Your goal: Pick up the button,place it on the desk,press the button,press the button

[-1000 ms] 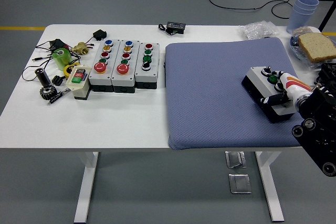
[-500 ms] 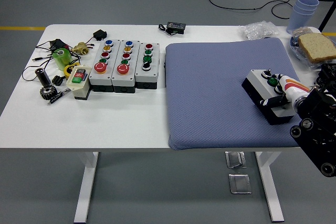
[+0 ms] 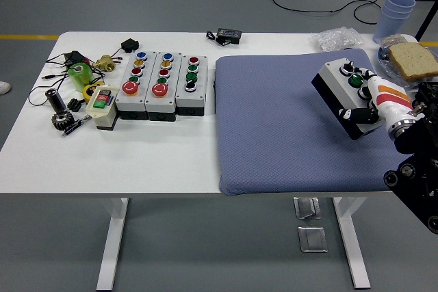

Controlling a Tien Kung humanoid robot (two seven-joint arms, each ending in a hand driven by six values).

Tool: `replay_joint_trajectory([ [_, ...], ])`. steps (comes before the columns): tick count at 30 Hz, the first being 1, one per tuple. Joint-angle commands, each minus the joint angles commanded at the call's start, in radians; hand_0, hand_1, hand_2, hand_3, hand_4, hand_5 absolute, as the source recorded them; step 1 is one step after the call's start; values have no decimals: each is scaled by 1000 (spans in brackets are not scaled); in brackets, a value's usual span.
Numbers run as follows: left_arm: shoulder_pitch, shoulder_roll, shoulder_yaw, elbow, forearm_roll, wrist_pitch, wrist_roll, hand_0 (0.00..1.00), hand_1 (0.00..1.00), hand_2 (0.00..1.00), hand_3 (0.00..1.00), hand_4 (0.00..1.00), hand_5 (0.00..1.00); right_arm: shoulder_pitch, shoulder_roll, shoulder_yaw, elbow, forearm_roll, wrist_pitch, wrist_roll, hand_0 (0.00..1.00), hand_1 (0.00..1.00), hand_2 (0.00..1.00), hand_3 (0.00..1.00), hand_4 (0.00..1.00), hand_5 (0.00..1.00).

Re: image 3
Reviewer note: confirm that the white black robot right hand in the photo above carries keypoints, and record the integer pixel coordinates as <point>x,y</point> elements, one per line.
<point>388,100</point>

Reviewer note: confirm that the grey four-control button box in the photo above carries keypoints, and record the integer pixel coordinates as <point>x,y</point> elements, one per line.
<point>202,80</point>
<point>333,74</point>

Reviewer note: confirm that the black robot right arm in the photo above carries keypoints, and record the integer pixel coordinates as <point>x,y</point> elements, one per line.
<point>417,155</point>

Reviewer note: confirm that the five-button box red mushroom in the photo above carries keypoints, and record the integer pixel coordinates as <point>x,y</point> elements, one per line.
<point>172,80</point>

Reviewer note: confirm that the five-button box yellow-ringed mushroom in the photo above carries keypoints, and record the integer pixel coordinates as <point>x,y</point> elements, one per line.
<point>127,102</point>

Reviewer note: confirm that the clear bag with bread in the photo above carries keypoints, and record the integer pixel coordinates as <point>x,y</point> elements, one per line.
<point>386,61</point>

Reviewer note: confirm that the white bread slice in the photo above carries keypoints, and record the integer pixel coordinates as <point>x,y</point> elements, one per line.
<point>415,61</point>

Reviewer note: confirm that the light blue plastic cup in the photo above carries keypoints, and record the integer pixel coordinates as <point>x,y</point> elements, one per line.
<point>400,0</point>
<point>397,12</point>
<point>388,28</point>

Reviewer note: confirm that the clear crinkled plastic bag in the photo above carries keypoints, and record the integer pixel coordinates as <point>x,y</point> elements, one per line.
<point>337,39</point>

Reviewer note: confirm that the blue-grey quilted mat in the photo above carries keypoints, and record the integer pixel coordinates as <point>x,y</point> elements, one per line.
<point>273,107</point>

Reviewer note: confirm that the open metal floor socket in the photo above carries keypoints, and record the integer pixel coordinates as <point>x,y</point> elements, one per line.
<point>307,208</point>

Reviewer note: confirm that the white table leg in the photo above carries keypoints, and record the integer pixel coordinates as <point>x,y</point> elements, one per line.
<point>352,244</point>
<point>113,244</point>

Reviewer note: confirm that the closed metal floor socket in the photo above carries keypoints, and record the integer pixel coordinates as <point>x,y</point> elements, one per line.
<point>312,240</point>

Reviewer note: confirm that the black digital meter module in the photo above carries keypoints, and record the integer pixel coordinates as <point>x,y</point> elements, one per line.
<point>230,36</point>

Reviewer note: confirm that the black servo motor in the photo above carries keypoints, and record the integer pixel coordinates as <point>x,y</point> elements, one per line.
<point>130,45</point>

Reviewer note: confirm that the brass valve fitting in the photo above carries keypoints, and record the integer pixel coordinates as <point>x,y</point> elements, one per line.
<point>104,63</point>

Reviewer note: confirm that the yellow tape roll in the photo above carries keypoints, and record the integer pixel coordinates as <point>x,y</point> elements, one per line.
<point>87,93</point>

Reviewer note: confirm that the green translucent tape roll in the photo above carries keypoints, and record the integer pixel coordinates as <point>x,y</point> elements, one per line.
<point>82,78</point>

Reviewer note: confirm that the black metal rod tool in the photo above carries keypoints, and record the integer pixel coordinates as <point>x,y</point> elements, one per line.
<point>76,126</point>

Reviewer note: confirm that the small black finned heatsink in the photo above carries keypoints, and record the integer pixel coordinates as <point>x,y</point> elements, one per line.
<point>74,104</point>

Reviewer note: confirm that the black power adapter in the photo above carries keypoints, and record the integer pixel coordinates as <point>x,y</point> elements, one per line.
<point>76,56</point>

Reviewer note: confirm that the black steel gear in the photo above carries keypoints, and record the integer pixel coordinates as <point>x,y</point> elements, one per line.
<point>63,121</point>

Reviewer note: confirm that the black metal cylinder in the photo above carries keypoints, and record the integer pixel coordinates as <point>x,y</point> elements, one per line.
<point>56,102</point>

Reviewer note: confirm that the person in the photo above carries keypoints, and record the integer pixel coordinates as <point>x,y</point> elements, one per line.
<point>4,87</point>

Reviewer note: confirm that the cream switch box green red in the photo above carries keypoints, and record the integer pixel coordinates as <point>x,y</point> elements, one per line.
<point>104,114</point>

